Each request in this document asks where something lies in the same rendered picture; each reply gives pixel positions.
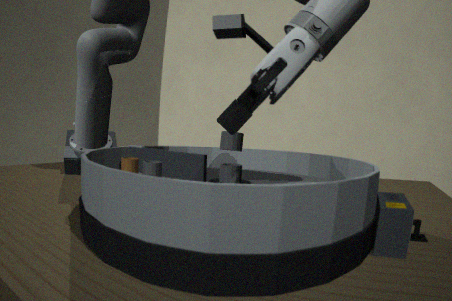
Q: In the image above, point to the grey metal ring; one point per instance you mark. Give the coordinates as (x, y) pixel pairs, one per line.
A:
(231, 142)
(152, 168)
(230, 173)

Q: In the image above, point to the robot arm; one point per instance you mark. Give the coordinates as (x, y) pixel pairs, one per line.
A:
(99, 48)

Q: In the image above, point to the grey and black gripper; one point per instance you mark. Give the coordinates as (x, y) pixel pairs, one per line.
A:
(284, 56)

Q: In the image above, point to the bronze bushing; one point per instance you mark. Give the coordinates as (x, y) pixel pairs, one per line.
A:
(130, 164)

